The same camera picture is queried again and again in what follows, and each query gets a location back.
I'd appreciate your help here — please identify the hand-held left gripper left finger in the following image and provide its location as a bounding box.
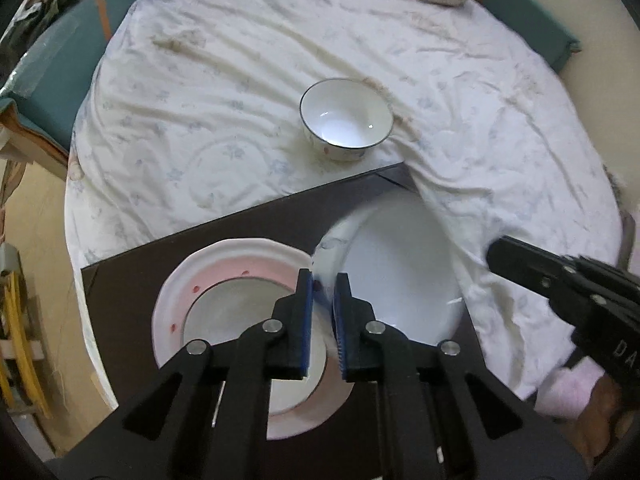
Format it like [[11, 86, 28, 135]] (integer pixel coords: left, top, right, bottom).
[[65, 269, 315, 480]]

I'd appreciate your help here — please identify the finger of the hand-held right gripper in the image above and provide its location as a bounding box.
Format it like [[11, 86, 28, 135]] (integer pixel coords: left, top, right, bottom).
[[486, 235, 582, 307]]

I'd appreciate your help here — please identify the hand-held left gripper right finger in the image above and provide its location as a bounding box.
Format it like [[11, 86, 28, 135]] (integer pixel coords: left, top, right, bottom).
[[334, 272, 586, 480]]

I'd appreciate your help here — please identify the white fish print bowl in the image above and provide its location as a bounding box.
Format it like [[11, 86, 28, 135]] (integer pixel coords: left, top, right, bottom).
[[181, 279, 342, 417], [312, 194, 467, 362], [299, 78, 395, 163]]

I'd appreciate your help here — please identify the pink strawberry plate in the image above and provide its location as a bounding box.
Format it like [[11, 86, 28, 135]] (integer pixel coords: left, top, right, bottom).
[[151, 238, 354, 442]]

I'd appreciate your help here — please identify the dark brown leather mat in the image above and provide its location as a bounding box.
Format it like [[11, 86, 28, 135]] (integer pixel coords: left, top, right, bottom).
[[80, 161, 483, 480]]

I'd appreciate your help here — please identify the white floral printed bedsheet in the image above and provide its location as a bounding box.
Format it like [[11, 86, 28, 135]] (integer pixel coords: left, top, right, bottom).
[[64, 0, 626, 408]]

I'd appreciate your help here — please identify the yellow frame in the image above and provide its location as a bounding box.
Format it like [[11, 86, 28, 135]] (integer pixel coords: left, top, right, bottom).
[[0, 260, 53, 418]]

